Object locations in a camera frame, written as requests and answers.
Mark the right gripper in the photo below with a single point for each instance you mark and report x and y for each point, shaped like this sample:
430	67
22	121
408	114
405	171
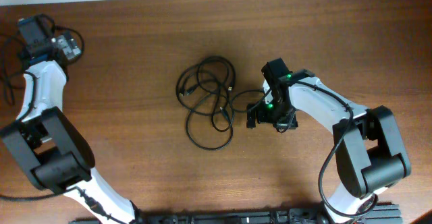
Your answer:
286	121

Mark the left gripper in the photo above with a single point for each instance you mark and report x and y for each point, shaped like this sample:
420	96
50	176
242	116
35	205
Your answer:
67	44

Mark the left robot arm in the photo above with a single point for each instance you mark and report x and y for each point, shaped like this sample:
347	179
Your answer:
46	146

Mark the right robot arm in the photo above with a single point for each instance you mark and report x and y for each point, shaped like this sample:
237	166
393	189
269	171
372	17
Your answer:
368	155

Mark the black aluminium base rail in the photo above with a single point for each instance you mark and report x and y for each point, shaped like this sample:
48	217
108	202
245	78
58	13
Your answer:
236	217

